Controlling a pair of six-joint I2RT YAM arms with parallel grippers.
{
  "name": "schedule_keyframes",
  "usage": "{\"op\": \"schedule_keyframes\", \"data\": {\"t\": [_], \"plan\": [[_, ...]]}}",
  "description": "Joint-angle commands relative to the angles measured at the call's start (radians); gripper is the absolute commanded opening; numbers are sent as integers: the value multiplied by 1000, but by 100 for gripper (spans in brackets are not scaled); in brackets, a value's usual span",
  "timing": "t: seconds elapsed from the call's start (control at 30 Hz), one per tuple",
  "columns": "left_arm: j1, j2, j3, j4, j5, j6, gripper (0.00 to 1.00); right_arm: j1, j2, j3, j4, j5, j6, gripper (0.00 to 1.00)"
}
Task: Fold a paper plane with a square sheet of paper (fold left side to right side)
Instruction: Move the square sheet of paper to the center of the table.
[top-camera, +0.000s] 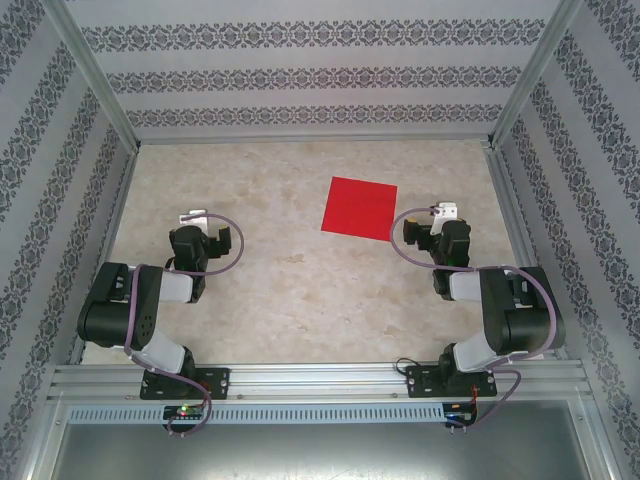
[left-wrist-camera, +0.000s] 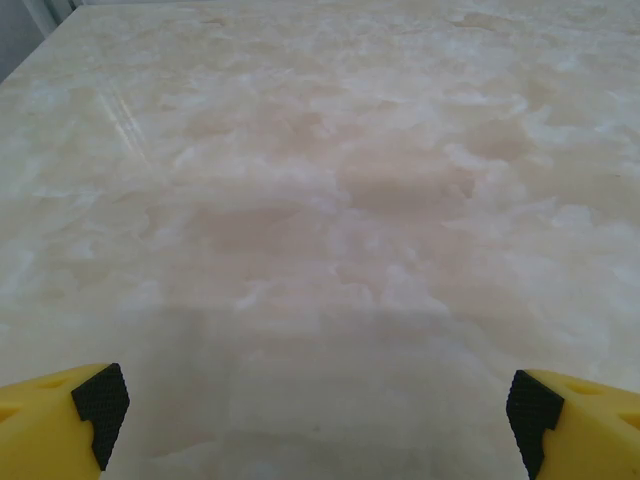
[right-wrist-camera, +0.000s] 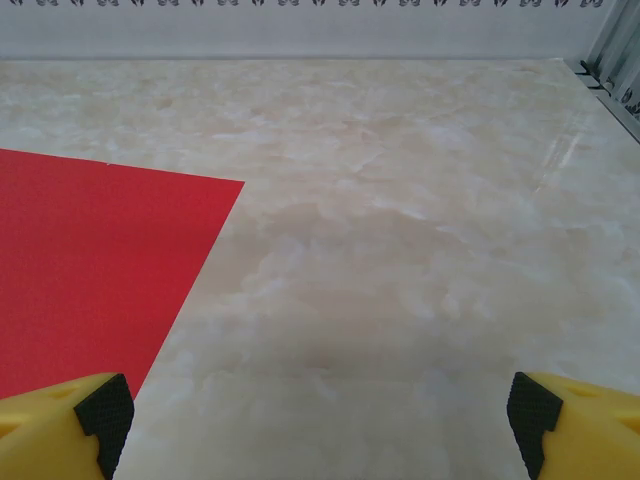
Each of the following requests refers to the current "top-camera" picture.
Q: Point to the red square paper sheet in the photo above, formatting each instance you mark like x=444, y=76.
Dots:
x=360, y=210

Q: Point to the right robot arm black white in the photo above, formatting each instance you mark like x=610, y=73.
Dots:
x=525, y=330

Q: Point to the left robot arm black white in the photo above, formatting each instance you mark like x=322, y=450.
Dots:
x=107, y=320

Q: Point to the grey metal sheet panel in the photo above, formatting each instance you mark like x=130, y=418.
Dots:
x=320, y=455

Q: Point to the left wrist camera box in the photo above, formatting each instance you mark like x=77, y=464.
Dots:
x=195, y=218

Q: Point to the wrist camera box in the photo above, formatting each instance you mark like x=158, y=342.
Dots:
x=446, y=211
x=195, y=218

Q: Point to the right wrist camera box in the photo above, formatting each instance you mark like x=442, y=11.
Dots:
x=446, y=211

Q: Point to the aluminium table side rail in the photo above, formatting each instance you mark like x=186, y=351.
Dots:
x=517, y=235
x=106, y=250

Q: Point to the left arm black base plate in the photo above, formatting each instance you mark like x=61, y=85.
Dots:
x=215, y=375

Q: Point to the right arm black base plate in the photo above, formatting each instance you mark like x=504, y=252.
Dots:
x=417, y=382

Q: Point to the aluminium mounting rail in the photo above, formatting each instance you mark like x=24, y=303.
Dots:
x=320, y=380

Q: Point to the aluminium frame post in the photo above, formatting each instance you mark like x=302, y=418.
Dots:
x=90, y=65
x=535, y=65

